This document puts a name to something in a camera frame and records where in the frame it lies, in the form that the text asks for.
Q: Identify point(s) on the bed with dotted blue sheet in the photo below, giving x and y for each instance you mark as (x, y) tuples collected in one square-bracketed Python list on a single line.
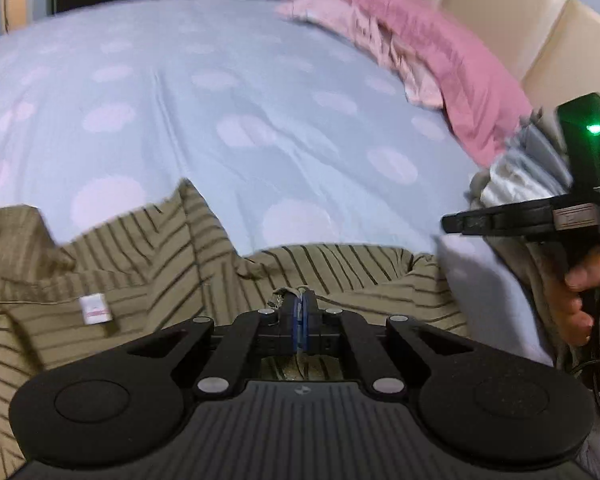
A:
[(230, 85)]

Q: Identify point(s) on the person's right hand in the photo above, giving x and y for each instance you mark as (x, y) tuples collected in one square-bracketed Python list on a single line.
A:
[(572, 310)]

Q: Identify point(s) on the beige padded headboard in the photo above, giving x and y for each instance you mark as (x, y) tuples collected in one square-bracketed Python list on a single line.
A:
[(530, 15)]

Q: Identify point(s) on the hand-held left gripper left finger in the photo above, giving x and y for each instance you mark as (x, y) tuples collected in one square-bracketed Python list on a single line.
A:
[(294, 326)]

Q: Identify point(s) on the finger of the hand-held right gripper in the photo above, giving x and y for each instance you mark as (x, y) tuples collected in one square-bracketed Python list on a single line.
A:
[(460, 222)]

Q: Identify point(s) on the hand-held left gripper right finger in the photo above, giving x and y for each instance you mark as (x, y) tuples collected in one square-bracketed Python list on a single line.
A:
[(310, 321)]

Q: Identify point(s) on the pile of folded clothes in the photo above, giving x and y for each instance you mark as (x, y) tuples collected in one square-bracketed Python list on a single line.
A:
[(515, 180)]

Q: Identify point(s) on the olive striped shirt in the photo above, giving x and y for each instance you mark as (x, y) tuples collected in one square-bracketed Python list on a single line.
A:
[(130, 270)]

